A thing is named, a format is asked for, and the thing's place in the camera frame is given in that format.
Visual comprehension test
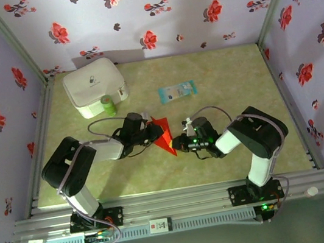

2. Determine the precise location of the black controller board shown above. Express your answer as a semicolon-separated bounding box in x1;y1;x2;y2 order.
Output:
83;227;116;243
253;200;281;223

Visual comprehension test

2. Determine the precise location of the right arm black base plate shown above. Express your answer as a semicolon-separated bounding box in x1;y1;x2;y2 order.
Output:
227;178;286;209

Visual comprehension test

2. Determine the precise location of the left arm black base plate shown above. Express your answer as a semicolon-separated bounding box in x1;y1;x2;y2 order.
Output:
68;205;126;234

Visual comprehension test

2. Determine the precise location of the long aluminium rail beam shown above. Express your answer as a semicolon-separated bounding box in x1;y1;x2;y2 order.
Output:
9;165;324;243

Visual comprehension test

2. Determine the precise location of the white zip pouch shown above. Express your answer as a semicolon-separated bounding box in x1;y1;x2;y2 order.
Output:
58;54;133;123

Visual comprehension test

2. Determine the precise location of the red paper sheet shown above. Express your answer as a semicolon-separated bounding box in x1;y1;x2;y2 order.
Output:
149;113;178;160

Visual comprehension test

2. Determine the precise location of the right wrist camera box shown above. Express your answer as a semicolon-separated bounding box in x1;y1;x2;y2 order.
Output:
181;116;198;136

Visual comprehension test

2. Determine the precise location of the green bottle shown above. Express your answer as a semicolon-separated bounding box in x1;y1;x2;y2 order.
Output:
99;93;119;119

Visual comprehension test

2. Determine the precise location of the right arm lavender cable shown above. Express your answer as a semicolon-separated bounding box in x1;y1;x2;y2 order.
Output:
189;95;298;234

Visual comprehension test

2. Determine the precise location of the red white label tag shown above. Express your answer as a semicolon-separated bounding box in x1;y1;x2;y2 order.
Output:
148;216;174;235

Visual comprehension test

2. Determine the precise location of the white round cap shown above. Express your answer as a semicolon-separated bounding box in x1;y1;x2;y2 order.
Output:
306;185;320;198

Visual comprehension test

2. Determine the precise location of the blue wipes packet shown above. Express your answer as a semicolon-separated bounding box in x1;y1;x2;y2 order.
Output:
157;79;200;106

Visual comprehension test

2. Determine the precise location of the grey slotted cable duct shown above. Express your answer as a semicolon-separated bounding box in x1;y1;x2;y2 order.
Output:
28;207;257;243

